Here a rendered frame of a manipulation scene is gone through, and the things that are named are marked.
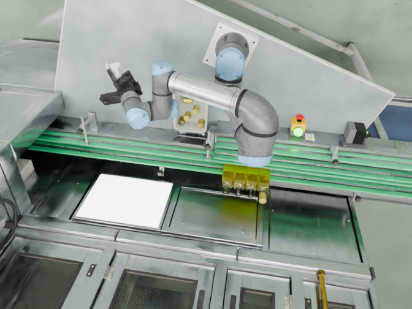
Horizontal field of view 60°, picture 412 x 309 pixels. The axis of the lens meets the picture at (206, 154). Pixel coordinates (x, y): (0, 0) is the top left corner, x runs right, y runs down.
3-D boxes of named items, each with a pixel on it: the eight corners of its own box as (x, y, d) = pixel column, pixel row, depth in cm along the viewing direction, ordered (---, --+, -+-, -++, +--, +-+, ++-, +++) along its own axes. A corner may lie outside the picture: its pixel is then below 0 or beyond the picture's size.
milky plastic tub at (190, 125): (177, 121, 193) (173, 130, 187) (176, 84, 180) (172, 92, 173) (208, 125, 192) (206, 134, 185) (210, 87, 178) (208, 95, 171)
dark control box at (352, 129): (343, 133, 183) (346, 143, 176) (347, 120, 178) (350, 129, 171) (359, 135, 182) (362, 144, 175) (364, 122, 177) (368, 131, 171)
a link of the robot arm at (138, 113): (151, 129, 131) (129, 132, 128) (144, 111, 138) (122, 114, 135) (152, 111, 126) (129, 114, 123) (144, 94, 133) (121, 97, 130)
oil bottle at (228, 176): (225, 162, 189) (221, 189, 173) (225, 154, 186) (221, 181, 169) (236, 164, 189) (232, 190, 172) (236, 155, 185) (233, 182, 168)
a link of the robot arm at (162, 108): (180, 94, 129) (151, 97, 125) (179, 122, 136) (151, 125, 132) (173, 86, 135) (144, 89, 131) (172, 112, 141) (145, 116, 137)
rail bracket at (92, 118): (95, 125, 200) (78, 149, 182) (91, 99, 190) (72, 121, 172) (103, 127, 199) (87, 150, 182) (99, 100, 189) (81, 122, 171)
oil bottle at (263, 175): (257, 167, 188) (256, 194, 171) (259, 158, 184) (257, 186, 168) (268, 168, 187) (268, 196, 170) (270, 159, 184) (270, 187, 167)
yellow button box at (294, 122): (289, 127, 185) (289, 135, 180) (292, 114, 181) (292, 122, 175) (302, 129, 185) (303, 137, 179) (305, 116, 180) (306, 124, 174)
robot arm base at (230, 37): (222, 27, 155) (221, 32, 146) (254, 39, 156) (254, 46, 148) (210, 58, 163) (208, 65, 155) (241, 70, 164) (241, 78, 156)
